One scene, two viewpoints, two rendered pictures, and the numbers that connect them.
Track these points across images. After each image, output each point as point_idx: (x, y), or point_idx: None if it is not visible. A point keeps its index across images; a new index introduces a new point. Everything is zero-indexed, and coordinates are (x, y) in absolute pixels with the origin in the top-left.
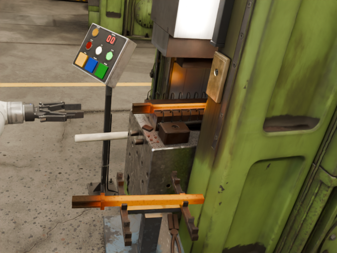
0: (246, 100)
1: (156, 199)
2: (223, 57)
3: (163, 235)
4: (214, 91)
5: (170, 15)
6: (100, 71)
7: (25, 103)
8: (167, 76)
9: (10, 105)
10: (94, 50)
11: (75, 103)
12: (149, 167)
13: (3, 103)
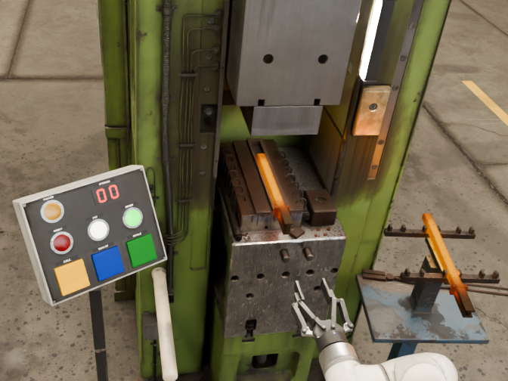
0: (420, 109)
1: (444, 246)
2: (384, 88)
3: (394, 287)
4: (373, 126)
5: (322, 83)
6: (141, 252)
7: (334, 339)
8: (207, 167)
9: (351, 355)
10: (86, 238)
11: (298, 286)
12: (339, 259)
13: (349, 364)
